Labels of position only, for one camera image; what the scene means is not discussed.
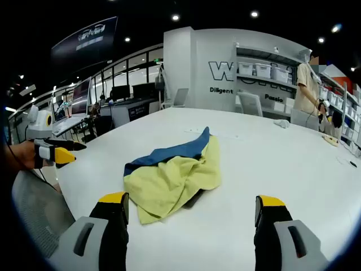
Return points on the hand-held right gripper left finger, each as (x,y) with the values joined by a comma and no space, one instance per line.
(112,226)

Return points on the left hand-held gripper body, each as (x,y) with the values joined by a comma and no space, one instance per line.
(41,124)

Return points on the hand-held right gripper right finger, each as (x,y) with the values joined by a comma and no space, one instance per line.
(268,226)

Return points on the yellow and blue garment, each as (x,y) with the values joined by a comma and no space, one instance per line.
(175,180)

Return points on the person's left hand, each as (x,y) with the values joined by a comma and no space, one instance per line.
(19,155)

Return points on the grey mesh office chair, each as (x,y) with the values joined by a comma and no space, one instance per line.
(39,214)

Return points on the grey reception desk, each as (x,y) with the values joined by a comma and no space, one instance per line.
(132,111)

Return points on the dark hanging screen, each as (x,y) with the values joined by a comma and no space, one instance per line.
(84,39)

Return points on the white crumpled cloth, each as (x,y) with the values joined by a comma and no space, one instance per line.
(281,123)

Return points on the black pen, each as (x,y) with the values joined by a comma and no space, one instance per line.
(353,163)

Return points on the beige cloth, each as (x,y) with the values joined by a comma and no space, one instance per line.
(330,139)

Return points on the white floor stand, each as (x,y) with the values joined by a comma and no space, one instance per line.
(162,84)

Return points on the white office chair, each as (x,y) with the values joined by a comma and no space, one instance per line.
(180,97)
(303,120)
(251,104)

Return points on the shelving with white bins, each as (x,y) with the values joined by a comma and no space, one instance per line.
(349,107)

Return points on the white shelving rack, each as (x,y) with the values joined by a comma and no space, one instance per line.
(253,82)

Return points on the white storage bin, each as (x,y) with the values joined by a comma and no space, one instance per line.
(280,74)
(247,69)
(263,70)

